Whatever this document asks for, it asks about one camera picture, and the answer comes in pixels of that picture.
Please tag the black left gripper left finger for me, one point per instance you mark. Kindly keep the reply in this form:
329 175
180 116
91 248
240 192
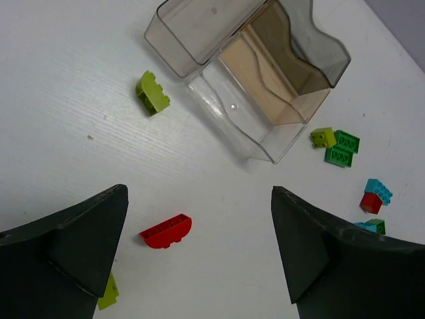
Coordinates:
58 266

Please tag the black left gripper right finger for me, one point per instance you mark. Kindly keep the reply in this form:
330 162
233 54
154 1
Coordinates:
335 269

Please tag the light blue lego brick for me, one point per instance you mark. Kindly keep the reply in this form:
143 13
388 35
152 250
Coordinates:
362 224

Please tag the lime green lego block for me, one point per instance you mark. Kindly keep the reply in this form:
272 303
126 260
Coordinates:
110 295

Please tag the dark green small lego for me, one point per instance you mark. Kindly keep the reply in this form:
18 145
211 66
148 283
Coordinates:
381 228

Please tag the red sloped lego brick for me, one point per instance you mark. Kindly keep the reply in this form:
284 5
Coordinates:
371 203

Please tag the teal 2x4 lego brick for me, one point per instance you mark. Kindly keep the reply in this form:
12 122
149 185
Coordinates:
377 187

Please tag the red curved lego brick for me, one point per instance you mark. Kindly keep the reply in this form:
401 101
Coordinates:
163 235

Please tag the lime green small lego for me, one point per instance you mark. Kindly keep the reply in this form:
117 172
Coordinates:
323 138

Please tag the lime green curved lego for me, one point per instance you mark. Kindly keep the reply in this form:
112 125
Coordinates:
151 94

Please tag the green flat lego plate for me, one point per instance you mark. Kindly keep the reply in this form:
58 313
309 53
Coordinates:
347 142

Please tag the clear divided plastic container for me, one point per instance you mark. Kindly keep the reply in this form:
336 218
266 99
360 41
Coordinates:
257 70

